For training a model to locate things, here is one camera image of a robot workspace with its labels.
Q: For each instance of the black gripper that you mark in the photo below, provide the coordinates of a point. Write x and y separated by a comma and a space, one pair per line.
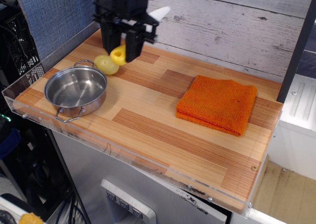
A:
136, 35

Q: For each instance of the yellow handled white toy knife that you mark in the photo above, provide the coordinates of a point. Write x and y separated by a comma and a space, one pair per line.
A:
154, 17

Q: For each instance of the stainless steel pot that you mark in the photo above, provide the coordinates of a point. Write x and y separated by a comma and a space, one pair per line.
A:
76, 91

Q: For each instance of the yellow toy potato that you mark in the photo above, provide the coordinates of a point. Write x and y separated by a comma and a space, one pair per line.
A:
106, 64

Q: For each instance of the black plastic crate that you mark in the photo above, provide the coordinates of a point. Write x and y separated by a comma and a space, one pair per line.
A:
21, 46

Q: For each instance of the folded orange cloth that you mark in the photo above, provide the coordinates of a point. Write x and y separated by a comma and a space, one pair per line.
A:
223, 105

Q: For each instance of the clear acrylic table guard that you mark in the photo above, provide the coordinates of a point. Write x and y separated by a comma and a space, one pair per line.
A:
136, 142

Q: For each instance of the silver toy fridge cabinet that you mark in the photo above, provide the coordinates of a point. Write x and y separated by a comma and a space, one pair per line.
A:
114, 186

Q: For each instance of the yellow object bottom left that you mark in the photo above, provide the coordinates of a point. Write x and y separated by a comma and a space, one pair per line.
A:
30, 218

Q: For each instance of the white aluminium side unit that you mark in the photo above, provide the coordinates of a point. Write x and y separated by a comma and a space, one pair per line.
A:
293, 144

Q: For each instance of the dark left frame post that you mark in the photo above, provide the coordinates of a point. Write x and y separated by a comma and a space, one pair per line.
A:
104, 8

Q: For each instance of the dark frame post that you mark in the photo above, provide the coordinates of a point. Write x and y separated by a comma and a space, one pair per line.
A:
104, 8
298, 52

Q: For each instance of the dark right frame post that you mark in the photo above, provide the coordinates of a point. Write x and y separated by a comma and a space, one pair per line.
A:
298, 52

